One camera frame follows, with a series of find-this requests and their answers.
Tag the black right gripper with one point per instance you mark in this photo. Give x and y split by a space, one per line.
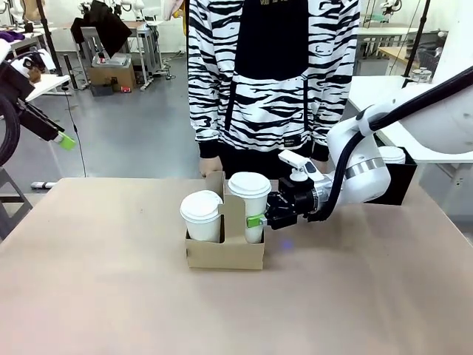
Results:
292 203

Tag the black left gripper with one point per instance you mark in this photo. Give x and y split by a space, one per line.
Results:
37 120

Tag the white paper cup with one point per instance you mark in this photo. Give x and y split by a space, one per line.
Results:
255 207
203 229

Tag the white plastic cup lid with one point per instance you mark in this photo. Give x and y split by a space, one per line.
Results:
199 205
249 183

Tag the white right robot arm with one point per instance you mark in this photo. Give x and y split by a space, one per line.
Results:
369 174

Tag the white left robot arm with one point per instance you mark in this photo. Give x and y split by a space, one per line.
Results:
15 79

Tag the brown cardboard cup carrier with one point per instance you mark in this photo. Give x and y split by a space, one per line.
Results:
225 255

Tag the black cup holder box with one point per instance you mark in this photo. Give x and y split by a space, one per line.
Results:
403 181

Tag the person's right hand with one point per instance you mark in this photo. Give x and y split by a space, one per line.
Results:
210 166

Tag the white power strip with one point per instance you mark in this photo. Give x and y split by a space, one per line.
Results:
42 184

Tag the white desk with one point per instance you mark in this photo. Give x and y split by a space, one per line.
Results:
48 85

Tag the small black box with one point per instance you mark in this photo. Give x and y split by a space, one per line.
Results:
101 90

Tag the grey metal stand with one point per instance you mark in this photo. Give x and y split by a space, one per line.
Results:
13 199

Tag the cardboard box on floor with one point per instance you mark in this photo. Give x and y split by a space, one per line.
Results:
111 74

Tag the black tripod pole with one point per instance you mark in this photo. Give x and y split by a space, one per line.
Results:
415 37
48 33

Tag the black cloth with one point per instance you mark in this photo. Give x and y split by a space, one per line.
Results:
99 29

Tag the purple cloth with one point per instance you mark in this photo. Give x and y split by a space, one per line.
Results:
11 36

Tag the person in zebra striped hoodie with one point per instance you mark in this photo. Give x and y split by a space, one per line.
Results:
273 92

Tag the metal leg table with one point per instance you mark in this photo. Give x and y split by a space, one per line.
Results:
144 27

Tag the clear jars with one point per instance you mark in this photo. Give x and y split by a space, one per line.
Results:
421 75

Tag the black crate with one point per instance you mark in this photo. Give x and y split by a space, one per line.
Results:
430 59

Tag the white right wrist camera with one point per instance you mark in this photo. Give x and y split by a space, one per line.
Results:
299 164

